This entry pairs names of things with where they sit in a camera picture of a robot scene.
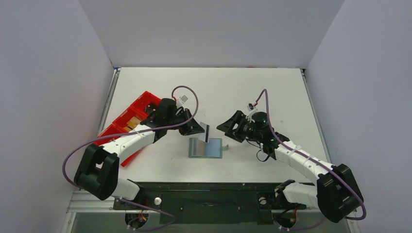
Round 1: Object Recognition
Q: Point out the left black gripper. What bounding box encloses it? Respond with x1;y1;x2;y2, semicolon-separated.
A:
166;108;205;136

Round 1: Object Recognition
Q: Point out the silver card black stripe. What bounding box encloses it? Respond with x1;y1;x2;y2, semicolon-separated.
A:
198;122;210;143

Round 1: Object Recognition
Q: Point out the green card holder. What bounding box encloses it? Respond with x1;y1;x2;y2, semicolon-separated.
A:
189;138;229;159

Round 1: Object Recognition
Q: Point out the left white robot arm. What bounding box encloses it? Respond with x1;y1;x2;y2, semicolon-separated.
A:
74;98;205;209

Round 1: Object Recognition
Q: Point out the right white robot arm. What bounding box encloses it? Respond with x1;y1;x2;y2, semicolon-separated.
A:
217;110;364;223

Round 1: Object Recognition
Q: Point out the gold card in bin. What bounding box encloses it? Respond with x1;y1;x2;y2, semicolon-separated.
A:
124;116;141;132

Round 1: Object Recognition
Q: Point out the red plastic bin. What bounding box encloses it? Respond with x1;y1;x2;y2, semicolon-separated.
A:
93;91;162;168

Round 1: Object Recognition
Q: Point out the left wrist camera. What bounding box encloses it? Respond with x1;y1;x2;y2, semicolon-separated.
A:
178;95;188;104

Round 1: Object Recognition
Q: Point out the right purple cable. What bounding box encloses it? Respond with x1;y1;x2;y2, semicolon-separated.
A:
256;89;367;232

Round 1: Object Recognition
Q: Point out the right black loop cable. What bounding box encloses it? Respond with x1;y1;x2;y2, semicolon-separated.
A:
256;148;273;163

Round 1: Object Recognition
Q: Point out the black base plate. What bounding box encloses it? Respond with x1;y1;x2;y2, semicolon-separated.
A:
80;182;340;225

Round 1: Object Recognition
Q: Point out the aluminium rail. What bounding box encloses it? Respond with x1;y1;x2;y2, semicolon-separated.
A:
67;189;357;214

